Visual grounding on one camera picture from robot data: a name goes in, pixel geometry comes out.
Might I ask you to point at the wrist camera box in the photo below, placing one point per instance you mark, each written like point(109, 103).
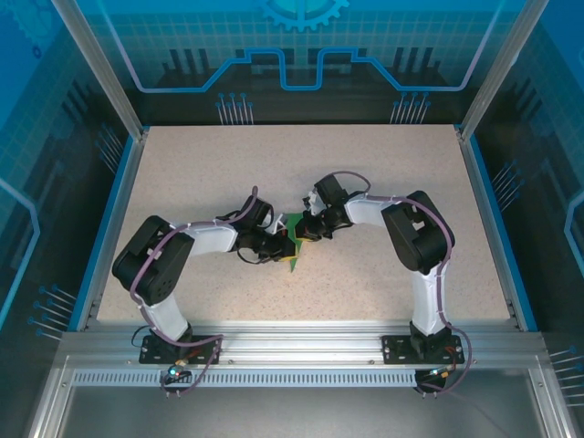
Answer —
point(312, 203)
point(277, 224)

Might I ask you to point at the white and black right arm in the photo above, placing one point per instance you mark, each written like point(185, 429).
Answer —
point(417, 232)

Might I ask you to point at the green paper sheet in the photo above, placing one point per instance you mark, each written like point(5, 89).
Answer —
point(292, 223)

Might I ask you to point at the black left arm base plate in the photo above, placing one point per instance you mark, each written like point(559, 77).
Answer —
point(205, 350)

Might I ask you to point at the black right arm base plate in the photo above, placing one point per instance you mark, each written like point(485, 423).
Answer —
point(394, 349)

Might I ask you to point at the aluminium cross rail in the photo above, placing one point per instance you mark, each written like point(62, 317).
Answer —
point(296, 342)

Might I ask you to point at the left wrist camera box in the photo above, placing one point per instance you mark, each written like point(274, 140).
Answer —
point(277, 224)

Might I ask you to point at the aluminium frame post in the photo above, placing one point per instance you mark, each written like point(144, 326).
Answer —
point(499, 73)
point(102, 73)

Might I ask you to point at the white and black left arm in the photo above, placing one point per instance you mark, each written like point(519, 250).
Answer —
point(150, 264)

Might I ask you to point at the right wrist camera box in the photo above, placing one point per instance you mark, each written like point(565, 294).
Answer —
point(312, 203)

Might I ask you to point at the blue-edged aluminium side rail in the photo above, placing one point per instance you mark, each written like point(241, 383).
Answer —
point(497, 228)
point(111, 205)

